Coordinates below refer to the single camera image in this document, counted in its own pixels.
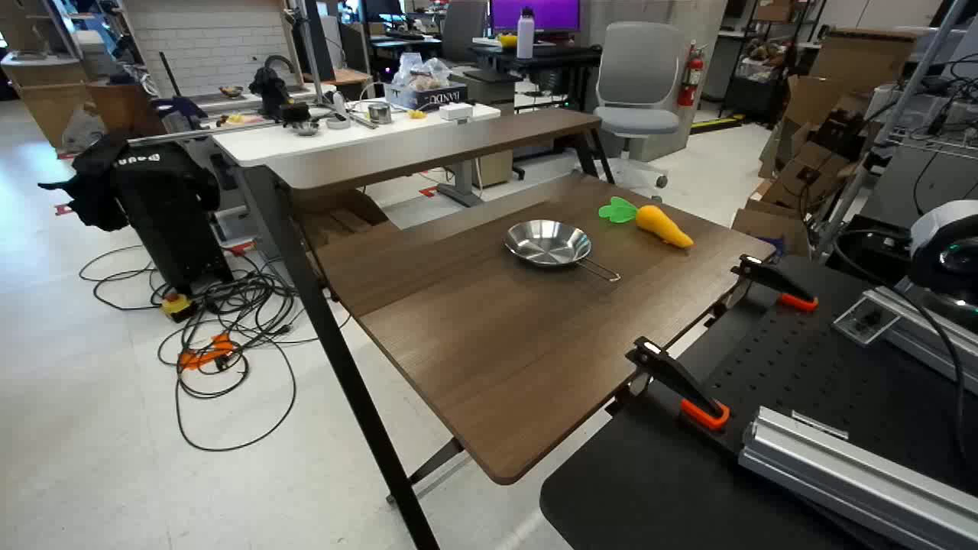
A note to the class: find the yellow banana toy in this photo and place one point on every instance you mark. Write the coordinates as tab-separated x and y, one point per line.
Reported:
662	227

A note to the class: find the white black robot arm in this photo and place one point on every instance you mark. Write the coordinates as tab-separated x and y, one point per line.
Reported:
949	245

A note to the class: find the round steel pan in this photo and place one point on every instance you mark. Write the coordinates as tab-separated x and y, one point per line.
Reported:
548	243

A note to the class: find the white top desk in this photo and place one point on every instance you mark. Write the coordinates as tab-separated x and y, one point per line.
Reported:
409	141

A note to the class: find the small white bowl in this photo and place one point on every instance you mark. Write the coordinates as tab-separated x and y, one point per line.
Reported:
457	110

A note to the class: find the black orange bar clamp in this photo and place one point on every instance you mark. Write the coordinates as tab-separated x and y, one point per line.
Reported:
776	280
676	386

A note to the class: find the grey office chair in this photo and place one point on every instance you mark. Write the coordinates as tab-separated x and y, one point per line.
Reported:
637	88

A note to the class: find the white water bottle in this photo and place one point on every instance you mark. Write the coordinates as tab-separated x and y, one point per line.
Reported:
527	32

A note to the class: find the black perforated mounting board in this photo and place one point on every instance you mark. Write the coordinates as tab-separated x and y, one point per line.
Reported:
631	491

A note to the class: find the monitor with purple screen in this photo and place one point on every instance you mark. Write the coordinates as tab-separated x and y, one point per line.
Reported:
537	13

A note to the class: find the red fire extinguisher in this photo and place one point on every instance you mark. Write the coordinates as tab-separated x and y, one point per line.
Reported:
693	79

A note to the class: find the black device on desk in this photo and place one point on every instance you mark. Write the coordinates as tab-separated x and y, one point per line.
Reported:
272	89

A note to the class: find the brown cardboard box stack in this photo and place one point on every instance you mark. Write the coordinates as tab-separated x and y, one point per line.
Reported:
814	124

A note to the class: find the grey mounting plate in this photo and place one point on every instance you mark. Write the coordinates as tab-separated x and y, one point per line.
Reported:
869	320

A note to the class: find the black bag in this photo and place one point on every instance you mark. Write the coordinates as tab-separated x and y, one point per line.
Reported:
92	184

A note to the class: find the silver metal pole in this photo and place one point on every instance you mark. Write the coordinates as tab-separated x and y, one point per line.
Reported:
887	124

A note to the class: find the open cardboard box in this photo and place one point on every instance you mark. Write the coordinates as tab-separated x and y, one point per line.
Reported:
87	108

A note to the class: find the black table frame leg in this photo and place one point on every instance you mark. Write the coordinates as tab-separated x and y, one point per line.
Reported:
324	326

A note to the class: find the silver aluminium extrusion rail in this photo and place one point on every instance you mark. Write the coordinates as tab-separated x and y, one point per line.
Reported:
845	478

